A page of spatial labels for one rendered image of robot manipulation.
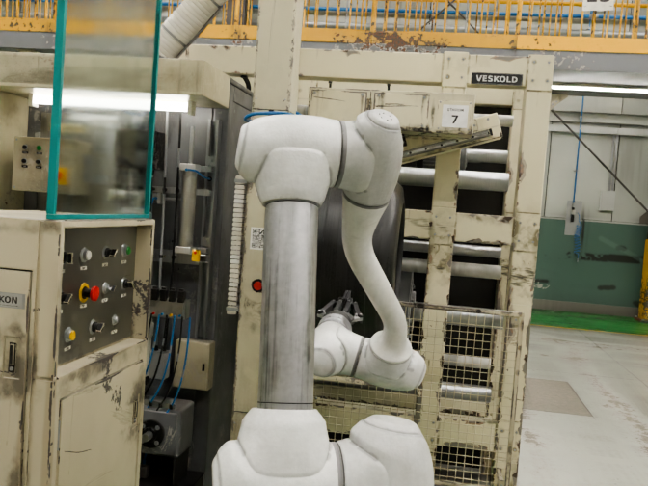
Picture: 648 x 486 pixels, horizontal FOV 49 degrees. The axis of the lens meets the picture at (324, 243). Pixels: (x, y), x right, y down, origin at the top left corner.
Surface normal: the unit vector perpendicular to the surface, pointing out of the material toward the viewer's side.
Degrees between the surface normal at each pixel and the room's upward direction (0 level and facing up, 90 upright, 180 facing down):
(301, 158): 81
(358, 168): 117
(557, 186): 90
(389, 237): 76
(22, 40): 90
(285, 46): 90
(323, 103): 90
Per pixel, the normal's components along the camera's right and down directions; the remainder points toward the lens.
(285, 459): 0.14, -0.25
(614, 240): -0.15, 0.04
